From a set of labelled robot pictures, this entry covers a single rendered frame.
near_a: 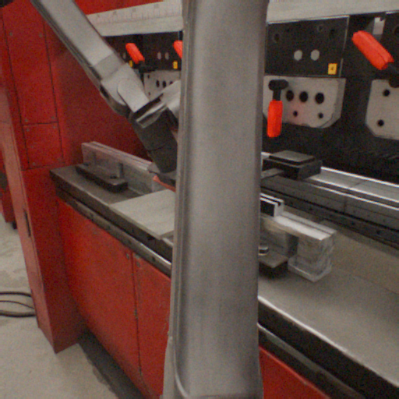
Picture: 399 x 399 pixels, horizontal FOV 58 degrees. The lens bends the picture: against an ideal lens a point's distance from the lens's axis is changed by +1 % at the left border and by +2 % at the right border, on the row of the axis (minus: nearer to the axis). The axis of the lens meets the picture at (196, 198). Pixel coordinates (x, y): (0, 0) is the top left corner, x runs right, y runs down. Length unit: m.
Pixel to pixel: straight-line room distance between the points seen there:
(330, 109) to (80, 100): 1.10
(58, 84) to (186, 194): 1.29
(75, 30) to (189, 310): 0.54
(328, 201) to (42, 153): 1.05
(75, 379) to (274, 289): 1.24
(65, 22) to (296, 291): 0.62
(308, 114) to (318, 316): 0.34
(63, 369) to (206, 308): 1.64
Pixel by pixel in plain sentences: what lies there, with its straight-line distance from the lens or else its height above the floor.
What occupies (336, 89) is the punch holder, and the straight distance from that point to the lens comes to 0.62.
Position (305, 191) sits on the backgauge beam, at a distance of 1.02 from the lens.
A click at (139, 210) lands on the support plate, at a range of 0.72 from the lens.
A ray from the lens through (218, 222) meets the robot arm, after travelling 0.23.
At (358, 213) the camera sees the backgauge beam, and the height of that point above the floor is 0.93.
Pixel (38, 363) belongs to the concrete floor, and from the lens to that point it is 1.92.
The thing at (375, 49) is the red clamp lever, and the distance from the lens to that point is 0.56.
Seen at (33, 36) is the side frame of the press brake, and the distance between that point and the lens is 1.48.
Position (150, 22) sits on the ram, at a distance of 0.98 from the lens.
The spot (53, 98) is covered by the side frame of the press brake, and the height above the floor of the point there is 1.14.
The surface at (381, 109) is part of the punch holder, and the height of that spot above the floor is 1.21.
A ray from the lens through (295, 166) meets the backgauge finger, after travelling 0.96.
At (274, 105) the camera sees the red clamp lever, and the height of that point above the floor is 1.21.
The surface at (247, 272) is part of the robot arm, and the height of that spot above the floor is 1.16.
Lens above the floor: 1.29
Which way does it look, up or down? 22 degrees down
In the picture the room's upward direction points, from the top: straight up
